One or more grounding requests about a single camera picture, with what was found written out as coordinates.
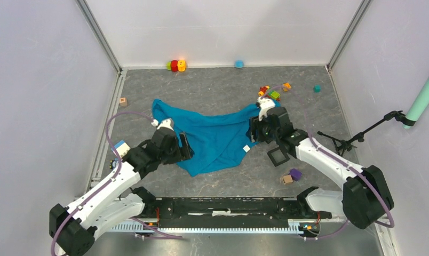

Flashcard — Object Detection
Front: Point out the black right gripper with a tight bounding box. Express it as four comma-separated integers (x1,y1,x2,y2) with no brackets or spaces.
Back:
245,115,280,143

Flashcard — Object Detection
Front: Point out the blue garment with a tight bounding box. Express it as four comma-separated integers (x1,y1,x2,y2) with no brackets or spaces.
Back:
152,99,260,177

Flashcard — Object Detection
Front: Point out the black square display box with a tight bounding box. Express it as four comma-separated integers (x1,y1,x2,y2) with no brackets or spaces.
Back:
267,147,290,167

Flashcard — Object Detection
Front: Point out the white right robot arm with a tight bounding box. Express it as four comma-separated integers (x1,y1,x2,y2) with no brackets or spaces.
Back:
247,107,395,229

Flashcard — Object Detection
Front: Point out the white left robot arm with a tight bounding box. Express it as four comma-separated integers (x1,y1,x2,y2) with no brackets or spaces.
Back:
49,125,194,255

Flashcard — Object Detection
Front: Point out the colourful toy brick car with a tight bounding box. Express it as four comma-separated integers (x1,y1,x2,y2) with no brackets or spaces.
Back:
258,86,281,102

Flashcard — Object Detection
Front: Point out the wooden cube near purple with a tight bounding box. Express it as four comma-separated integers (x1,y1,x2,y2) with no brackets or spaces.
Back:
282,175,293,185

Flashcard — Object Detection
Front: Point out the purple toy block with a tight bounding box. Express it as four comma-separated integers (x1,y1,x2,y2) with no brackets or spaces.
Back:
289,169,303,181

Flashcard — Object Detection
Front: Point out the orange toy brick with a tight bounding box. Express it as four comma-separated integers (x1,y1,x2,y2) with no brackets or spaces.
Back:
282,83,291,92

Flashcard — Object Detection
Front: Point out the white blue toy block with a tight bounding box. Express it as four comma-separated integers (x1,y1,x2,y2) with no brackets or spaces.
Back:
114,140,131,158

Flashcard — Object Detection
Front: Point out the small blue dome toy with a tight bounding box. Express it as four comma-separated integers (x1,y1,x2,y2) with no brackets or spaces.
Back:
234,60,244,69

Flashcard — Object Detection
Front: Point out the teal small cube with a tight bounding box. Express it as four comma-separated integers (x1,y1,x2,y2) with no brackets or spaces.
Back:
313,85,321,93

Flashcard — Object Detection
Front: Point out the wooden cube left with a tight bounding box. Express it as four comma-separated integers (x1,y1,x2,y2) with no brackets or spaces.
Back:
119,97,128,107

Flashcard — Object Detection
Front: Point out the black mini tripod stand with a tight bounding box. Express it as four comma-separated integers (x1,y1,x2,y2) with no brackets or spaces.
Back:
317,110,415,156

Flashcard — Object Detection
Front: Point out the red orange green toy stack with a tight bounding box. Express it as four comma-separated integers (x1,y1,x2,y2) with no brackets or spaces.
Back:
166,59,187,72

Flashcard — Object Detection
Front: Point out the mint green tube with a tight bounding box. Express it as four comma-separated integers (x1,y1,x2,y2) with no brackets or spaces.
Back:
403,77,429,129

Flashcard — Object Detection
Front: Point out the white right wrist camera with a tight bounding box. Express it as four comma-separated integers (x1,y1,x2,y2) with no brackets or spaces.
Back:
257,97,276,122

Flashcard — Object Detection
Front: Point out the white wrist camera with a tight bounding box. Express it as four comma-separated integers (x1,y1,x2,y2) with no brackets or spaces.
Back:
151,118,174,131
257,97,276,122

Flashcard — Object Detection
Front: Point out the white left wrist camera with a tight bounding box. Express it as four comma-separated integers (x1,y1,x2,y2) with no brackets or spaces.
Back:
151,118,174,131

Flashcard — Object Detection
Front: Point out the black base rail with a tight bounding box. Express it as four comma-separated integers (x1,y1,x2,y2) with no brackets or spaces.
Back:
131,187,332,229

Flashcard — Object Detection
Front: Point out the white cable comb strip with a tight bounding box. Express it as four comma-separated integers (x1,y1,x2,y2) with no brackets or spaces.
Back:
108,220,304,235

